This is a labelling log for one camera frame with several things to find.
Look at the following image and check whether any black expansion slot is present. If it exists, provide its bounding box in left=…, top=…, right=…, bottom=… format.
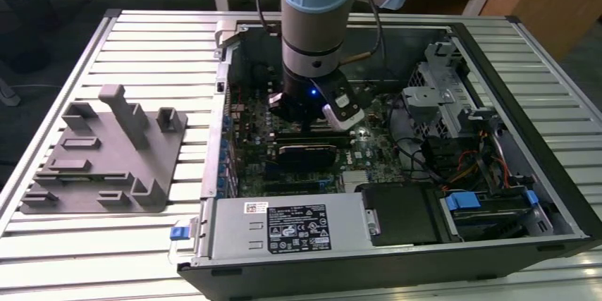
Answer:
left=261, top=181, right=320, bottom=192

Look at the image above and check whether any blue disk carrier handle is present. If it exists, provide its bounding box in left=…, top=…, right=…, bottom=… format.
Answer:
left=444, top=191, right=482, bottom=212

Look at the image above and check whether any grey stand foot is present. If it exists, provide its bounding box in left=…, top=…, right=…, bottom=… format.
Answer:
left=0, top=78, right=21, bottom=106

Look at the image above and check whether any silver power supply black label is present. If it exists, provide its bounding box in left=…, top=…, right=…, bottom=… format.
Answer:
left=205, top=193, right=377, bottom=262

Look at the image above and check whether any silver finned chipset heatsink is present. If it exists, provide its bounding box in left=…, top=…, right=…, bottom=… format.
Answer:
left=341, top=170, right=371, bottom=192

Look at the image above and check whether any grey plastic parts rack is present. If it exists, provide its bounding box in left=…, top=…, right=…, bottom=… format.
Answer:
left=18, top=84, right=189, bottom=216

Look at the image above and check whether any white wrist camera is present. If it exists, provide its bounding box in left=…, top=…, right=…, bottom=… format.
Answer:
left=321, top=92, right=365, bottom=130

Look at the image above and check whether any black disk drive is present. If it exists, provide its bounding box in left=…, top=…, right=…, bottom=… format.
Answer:
left=453, top=209, right=526, bottom=240

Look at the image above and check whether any red wire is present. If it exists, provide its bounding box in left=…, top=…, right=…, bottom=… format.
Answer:
left=496, top=158, right=514, bottom=189

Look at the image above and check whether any wooden cabinet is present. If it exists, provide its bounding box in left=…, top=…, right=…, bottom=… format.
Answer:
left=479, top=0, right=602, bottom=62

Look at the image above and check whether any black plastic cover plate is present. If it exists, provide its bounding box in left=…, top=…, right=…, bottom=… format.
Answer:
left=359, top=183, right=447, bottom=247

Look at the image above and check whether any black cable brass end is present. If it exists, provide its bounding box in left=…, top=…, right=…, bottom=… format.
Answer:
left=256, top=0, right=392, bottom=70

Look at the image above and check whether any green motherboard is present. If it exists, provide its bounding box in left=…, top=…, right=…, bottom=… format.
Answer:
left=224, top=82, right=424, bottom=199

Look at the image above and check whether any grey metal drive cage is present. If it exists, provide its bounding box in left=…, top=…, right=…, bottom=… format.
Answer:
left=401, top=42, right=498, bottom=140

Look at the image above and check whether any black graphics card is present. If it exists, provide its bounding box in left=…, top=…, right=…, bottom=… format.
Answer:
left=275, top=144, right=337, bottom=168

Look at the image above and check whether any yellow wire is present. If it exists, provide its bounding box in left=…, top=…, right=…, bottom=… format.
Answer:
left=445, top=165, right=476, bottom=184

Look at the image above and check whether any black RAM stick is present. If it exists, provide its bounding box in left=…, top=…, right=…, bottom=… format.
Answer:
left=275, top=137, right=353, bottom=149
left=275, top=130, right=352, bottom=140

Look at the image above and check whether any black open PC case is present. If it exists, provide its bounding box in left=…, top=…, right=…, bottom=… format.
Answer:
left=176, top=18, right=602, bottom=300

